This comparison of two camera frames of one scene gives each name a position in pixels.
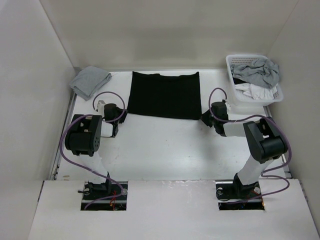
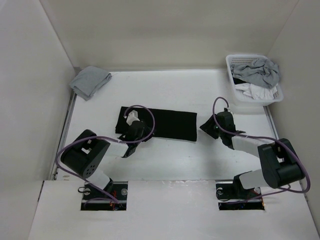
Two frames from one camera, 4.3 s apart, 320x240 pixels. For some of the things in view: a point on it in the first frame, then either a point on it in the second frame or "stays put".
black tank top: (172, 96) to (161, 124)
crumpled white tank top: (252, 92) stays put
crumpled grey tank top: (262, 71) stays put
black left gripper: (123, 117) to (145, 128)
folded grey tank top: (88, 80) stays put
